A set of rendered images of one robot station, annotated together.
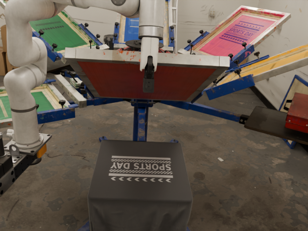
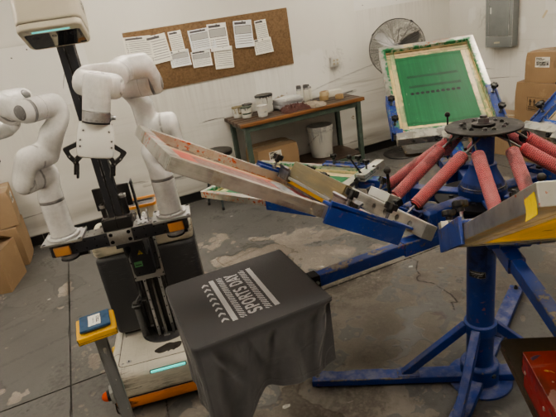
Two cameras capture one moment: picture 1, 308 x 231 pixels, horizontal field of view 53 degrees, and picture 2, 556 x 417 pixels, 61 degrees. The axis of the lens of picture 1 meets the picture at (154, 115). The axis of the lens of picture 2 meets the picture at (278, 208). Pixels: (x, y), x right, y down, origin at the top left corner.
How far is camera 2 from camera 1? 1.72 m
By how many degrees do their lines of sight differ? 66
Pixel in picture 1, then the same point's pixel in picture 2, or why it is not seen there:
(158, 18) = (84, 102)
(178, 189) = (210, 332)
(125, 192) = (184, 302)
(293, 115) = (529, 362)
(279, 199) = not seen: outside the picture
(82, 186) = (401, 333)
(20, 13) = not seen: hidden behind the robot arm
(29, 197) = (340, 309)
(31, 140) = (162, 212)
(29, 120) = (157, 191)
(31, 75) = not seen: hidden behind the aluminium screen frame
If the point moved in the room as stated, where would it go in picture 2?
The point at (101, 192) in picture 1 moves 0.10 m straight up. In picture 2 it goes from (176, 289) to (170, 266)
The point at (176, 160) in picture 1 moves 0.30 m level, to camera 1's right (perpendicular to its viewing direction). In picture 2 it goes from (279, 309) to (317, 364)
